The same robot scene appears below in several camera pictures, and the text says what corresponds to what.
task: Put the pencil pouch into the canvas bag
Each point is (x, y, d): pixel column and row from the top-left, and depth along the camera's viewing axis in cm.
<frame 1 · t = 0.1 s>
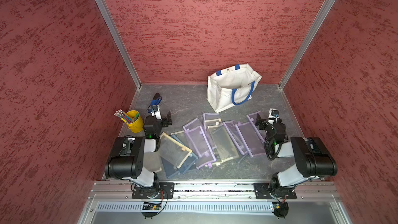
left hand: (162, 114, 94), fingers open
right hand: (265, 115, 92), fingers open
white canvas tote bag: (231, 86, 101), point 16 cm above the table
yellow pencil cup: (137, 126, 90), point 8 cm above the table
coloured pencils bundle: (124, 117, 87), point 14 cm above the table
blue stapler: (156, 100, 111), point 2 cm above the table
beige trim mesh pouch: (173, 151, 89), on the table
dark blue mesh pouch: (172, 171, 81), on the table
purple mesh pouch centre: (201, 149, 86), point 4 cm above the table
beige mesh pouch centre: (224, 146, 89), point 2 cm above the table
purple mesh pouch right: (252, 137, 96), on the table
small purple pouch right: (252, 117, 102), point 2 cm above the table
purple mesh pouch back: (207, 116, 105), on the table

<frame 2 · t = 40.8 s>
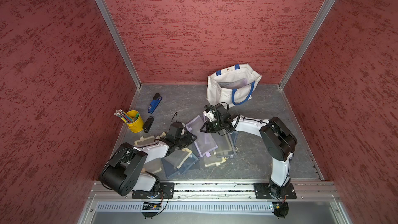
left hand: (196, 141, 89), fingers open
right hand: (202, 132, 91), fingers open
purple mesh pouch back: (205, 143, 89), point 3 cm above the table
beige mesh pouch: (223, 160, 85), on the table
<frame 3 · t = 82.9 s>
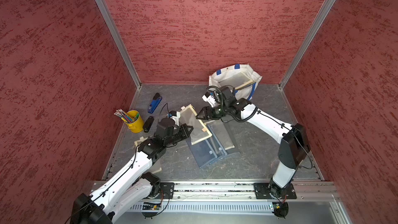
left hand: (193, 131, 76), fingers closed
right hand: (201, 119, 79), fingers open
beige trim mesh pouch: (187, 115, 85), point 17 cm above the table
dark blue mesh pouch: (204, 153, 89), on the table
beige mesh pouch: (237, 80, 103), point 17 cm above the table
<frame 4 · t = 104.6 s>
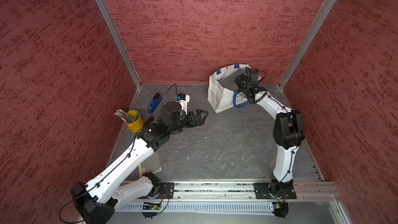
left hand: (200, 117, 69), fingers open
right hand: (235, 78, 97), fingers open
